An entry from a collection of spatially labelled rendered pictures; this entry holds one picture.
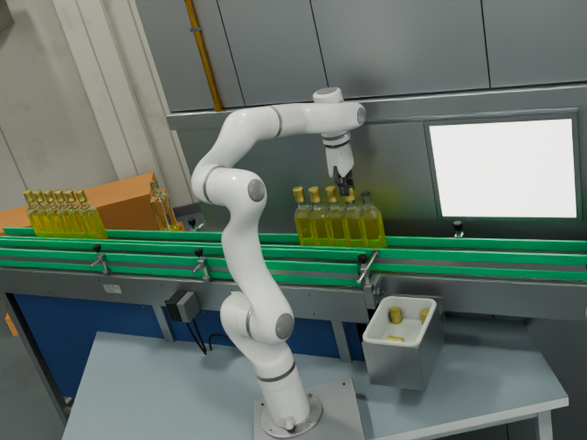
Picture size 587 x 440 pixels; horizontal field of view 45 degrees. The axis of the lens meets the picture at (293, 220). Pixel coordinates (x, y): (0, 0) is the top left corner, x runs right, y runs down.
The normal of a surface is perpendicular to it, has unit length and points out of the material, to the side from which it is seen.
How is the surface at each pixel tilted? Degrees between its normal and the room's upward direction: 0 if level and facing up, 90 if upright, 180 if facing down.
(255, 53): 90
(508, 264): 90
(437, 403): 0
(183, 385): 0
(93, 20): 90
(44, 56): 90
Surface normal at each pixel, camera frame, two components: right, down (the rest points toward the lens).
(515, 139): -0.41, 0.49
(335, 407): -0.26, -0.87
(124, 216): 0.11, 0.43
